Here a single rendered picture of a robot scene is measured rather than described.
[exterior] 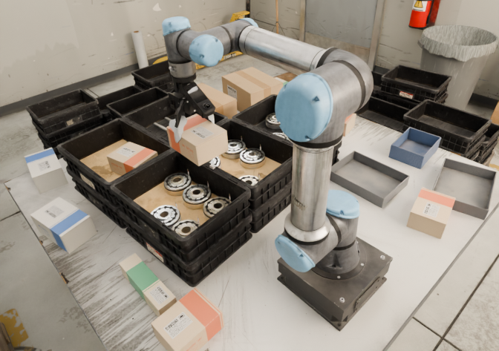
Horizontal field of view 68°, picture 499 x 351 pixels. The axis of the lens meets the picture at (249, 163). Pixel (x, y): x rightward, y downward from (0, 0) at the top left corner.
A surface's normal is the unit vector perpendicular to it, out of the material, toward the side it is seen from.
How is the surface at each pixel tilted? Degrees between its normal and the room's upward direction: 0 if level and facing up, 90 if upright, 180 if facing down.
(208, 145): 90
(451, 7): 90
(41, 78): 90
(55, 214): 0
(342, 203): 7
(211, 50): 90
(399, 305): 0
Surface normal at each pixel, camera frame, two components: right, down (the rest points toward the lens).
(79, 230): 0.82, 0.32
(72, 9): 0.68, 0.41
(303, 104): -0.73, 0.36
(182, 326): -0.04, -0.80
